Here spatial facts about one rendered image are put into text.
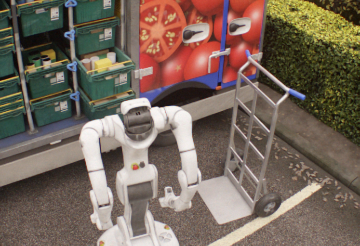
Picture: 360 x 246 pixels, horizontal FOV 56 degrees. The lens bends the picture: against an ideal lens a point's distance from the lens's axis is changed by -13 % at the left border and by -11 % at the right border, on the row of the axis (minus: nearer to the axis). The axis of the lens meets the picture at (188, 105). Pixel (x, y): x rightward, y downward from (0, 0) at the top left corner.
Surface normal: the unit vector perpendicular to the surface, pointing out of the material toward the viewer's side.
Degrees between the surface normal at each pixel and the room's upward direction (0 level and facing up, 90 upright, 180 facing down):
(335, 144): 8
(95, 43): 94
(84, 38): 94
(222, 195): 0
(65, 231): 0
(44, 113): 92
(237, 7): 90
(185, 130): 64
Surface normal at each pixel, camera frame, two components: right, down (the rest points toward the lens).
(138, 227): 0.37, 0.00
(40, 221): 0.05, -0.85
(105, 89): 0.56, 0.57
